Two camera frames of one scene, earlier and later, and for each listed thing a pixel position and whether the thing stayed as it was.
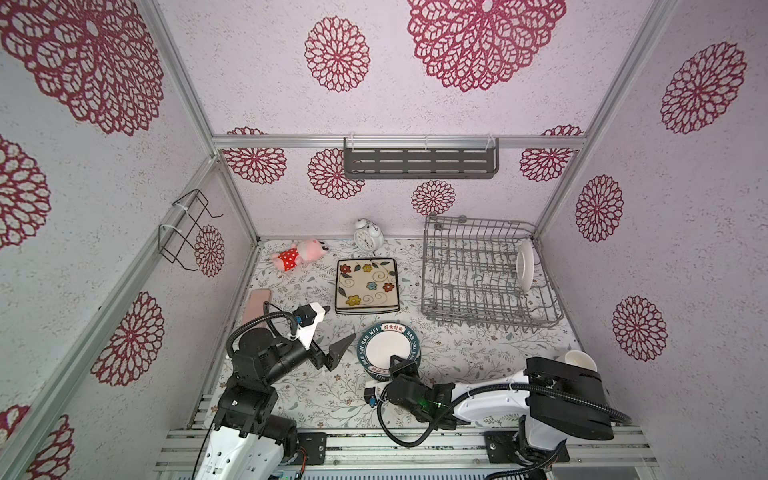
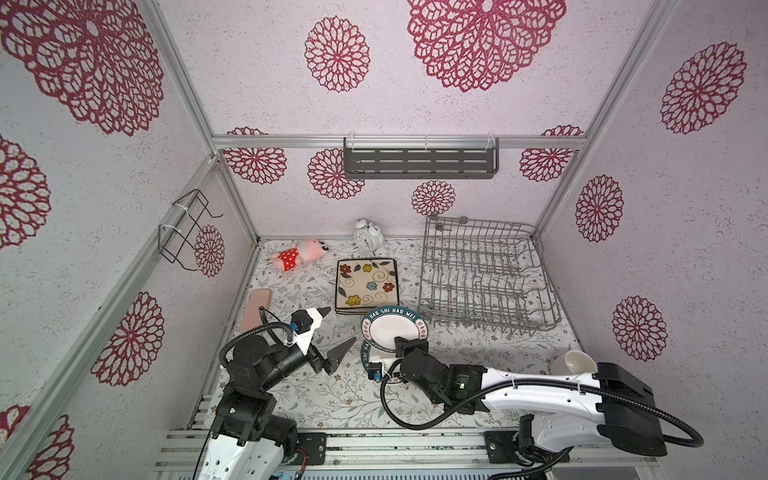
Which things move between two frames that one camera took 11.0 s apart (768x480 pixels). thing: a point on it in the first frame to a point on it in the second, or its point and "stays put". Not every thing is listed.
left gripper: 336,349 stays put
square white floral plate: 366,284 stays put
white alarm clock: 367,236 stays put
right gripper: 402,369 to 410,348
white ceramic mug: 580,358 stays put
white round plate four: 525,265 to 383,325
